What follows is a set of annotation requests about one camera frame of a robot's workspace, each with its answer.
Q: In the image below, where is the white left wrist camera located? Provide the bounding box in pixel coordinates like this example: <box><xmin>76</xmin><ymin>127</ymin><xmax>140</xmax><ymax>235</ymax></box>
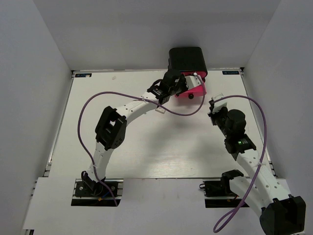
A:
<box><xmin>185</xmin><ymin>72</ymin><xmax>203</xmax><ymax>90</ymax></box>

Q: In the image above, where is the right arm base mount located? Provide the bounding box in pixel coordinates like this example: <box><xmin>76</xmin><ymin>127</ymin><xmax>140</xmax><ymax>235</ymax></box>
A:
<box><xmin>199</xmin><ymin>169</ymin><xmax>244</xmax><ymax>209</ymax></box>

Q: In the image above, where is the black drawer cabinet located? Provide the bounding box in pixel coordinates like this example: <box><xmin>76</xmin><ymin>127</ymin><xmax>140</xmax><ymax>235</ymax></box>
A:
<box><xmin>168</xmin><ymin>47</ymin><xmax>208</xmax><ymax>78</ymax></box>

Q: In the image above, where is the white eraser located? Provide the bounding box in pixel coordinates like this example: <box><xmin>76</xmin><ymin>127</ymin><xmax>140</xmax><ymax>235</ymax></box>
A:
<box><xmin>155</xmin><ymin>107</ymin><xmax>166</xmax><ymax>114</ymax></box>

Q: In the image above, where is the logo sticker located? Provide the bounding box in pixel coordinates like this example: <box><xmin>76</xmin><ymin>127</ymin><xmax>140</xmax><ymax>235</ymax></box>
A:
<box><xmin>75</xmin><ymin>73</ymin><xmax>92</xmax><ymax>78</ymax></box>
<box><xmin>222</xmin><ymin>70</ymin><xmax>240</xmax><ymax>75</ymax></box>

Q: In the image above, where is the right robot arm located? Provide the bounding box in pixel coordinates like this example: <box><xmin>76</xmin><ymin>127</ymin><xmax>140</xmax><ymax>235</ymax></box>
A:
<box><xmin>208</xmin><ymin>107</ymin><xmax>306</xmax><ymax>235</ymax></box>

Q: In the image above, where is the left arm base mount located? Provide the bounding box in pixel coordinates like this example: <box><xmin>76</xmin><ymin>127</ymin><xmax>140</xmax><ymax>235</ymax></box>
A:
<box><xmin>71</xmin><ymin>171</ymin><xmax>123</xmax><ymax>207</ymax></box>

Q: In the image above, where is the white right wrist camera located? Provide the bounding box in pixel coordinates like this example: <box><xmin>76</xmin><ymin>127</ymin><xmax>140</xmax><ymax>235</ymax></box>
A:
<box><xmin>209</xmin><ymin>93</ymin><xmax>227</xmax><ymax>114</ymax></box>

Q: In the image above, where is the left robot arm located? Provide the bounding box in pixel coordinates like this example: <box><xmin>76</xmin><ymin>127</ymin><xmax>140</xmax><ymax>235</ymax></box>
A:
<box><xmin>81</xmin><ymin>69</ymin><xmax>198</xmax><ymax>195</ymax></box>

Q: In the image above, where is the pink drawer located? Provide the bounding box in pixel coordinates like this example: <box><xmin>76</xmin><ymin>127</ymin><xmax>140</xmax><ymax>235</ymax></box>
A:
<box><xmin>180</xmin><ymin>70</ymin><xmax>208</xmax><ymax>79</ymax></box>
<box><xmin>175</xmin><ymin>84</ymin><xmax>206</xmax><ymax>99</ymax></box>

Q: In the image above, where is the pink top drawer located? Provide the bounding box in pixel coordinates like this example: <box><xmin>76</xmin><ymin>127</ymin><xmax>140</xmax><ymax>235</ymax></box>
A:
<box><xmin>180</xmin><ymin>70</ymin><xmax>208</xmax><ymax>79</ymax></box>

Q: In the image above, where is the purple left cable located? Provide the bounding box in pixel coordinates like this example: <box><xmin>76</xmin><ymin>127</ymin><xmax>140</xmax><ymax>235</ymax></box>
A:
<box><xmin>77</xmin><ymin>72</ymin><xmax>206</xmax><ymax>206</ymax></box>

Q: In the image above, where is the right logo sticker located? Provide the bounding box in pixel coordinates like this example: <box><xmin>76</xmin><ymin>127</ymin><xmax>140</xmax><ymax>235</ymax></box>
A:
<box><xmin>222</xmin><ymin>70</ymin><xmax>240</xmax><ymax>75</ymax></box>

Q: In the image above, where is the left logo sticker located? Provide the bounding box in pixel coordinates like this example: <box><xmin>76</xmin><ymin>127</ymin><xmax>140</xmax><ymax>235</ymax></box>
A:
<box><xmin>75</xmin><ymin>73</ymin><xmax>92</xmax><ymax>78</ymax></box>

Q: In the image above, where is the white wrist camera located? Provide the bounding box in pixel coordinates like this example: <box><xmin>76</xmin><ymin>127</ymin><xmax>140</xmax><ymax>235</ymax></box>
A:
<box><xmin>209</xmin><ymin>93</ymin><xmax>227</xmax><ymax>114</ymax></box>
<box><xmin>185</xmin><ymin>72</ymin><xmax>203</xmax><ymax>90</ymax></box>

